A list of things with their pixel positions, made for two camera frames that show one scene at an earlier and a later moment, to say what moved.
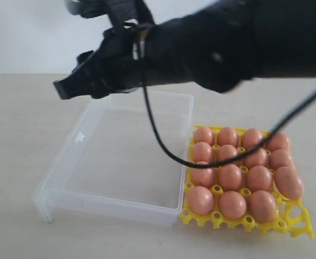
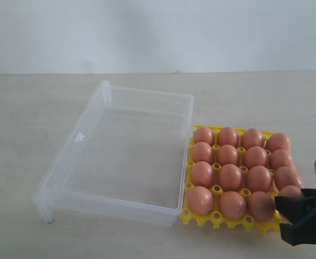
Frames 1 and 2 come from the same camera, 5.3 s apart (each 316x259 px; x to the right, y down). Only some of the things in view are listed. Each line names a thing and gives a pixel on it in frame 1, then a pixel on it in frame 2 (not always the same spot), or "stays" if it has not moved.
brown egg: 202,152 stays
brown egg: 229,177 stays
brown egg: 250,136 stays
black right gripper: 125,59 → 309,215
